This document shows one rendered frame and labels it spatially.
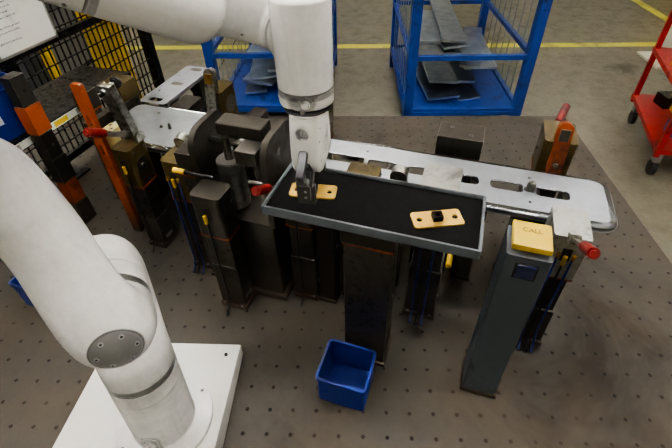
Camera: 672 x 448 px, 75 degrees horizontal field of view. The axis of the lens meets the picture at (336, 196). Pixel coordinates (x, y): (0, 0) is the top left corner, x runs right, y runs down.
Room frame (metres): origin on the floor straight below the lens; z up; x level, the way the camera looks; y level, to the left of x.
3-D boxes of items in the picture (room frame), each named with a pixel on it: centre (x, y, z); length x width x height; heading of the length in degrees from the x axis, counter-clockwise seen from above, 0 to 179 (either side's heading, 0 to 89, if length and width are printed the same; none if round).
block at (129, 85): (1.33, 0.70, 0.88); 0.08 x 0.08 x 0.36; 71
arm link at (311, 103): (0.61, 0.04, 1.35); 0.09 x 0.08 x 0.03; 170
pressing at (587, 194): (0.96, 0.02, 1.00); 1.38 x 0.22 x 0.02; 71
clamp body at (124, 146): (0.95, 0.54, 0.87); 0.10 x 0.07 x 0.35; 161
